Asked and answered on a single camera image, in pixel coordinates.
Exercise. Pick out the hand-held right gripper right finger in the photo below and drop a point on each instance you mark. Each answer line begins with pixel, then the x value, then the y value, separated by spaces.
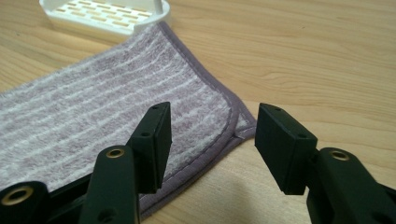
pixel 286 149

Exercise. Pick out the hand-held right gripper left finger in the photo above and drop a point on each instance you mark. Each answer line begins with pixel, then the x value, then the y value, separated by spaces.
pixel 149 146

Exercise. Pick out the purple striped towel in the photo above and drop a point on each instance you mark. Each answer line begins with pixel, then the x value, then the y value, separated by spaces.
pixel 93 109

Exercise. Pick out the white slotted plastic tray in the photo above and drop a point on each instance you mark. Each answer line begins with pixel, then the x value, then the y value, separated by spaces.
pixel 102 14

